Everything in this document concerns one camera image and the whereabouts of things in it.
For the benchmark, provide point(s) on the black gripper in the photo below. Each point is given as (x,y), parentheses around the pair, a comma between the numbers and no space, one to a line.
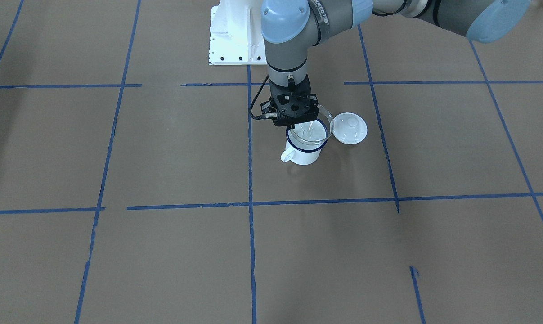
(266,108)

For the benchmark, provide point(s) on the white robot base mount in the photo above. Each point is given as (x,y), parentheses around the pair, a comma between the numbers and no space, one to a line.
(236,36)

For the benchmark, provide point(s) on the white enamel mug lid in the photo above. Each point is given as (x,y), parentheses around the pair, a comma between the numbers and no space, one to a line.
(349,128)

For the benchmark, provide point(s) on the white enamel mug blue rim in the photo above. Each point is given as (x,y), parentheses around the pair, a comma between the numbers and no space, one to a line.
(301,155)

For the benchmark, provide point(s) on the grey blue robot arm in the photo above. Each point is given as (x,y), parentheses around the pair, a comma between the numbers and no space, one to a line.
(290,27)

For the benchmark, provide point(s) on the clear glass funnel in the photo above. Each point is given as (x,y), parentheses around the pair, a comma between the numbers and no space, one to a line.
(313,133)

